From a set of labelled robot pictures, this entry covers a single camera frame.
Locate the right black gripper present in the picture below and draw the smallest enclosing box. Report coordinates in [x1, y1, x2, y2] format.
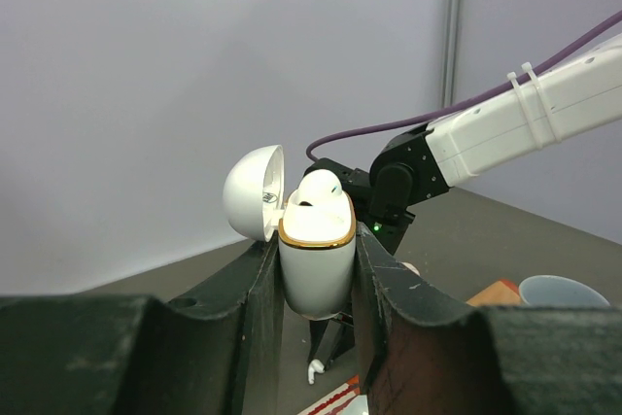
[303, 157, 417, 372]

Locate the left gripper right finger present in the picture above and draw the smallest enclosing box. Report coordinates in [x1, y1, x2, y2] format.
[352, 225, 621, 414]

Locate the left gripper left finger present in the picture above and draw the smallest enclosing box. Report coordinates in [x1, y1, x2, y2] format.
[1, 241, 284, 414]

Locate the white earbud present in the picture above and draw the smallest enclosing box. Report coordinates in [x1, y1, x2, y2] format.
[307, 359, 325, 385]
[295, 169, 343, 206]

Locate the white earbud charging case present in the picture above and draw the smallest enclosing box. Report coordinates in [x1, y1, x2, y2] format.
[223, 145, 357, 321]

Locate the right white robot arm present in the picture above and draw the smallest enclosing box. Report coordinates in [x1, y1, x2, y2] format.
[308, 36, 621, 254]

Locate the orange patterned placemat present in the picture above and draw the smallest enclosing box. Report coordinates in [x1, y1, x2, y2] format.
[466, 279, 521, 307]

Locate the light blue mug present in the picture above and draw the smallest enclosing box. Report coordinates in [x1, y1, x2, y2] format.
[518, 275, 610, 307]

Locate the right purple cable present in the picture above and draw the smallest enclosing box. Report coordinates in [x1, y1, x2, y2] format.
[305, 9, 622, 163]

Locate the aluminium frame rail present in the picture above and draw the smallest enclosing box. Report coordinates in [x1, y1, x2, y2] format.
[440, 0, 462, 108]

